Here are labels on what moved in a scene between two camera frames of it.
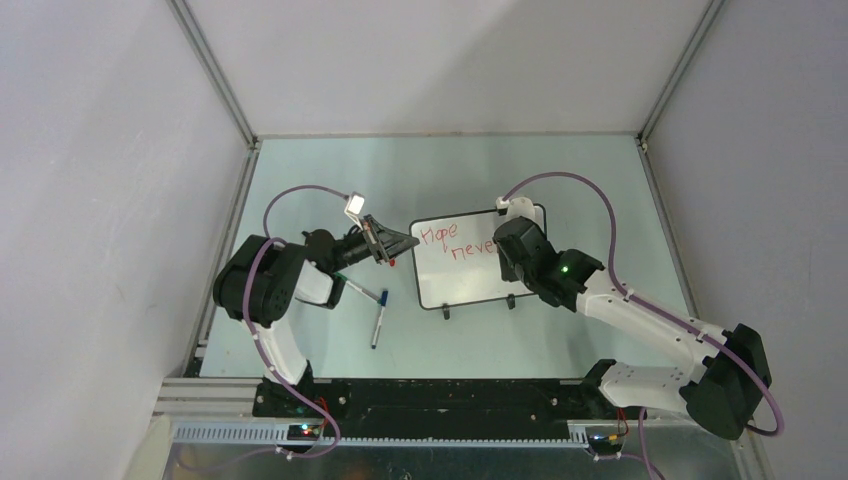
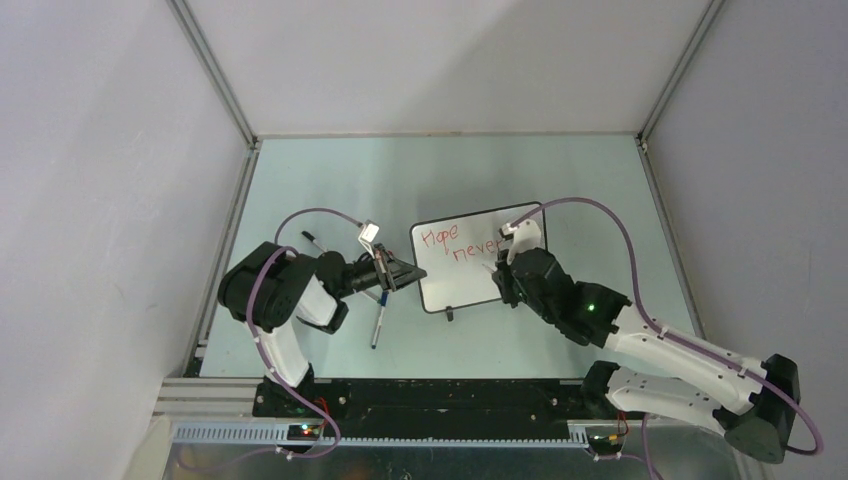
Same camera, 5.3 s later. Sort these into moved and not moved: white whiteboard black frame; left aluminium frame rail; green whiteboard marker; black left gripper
Moved: black left gripper
Not moved: left aluminium frame rail; green whiteboard marker; white whiteboard black frame
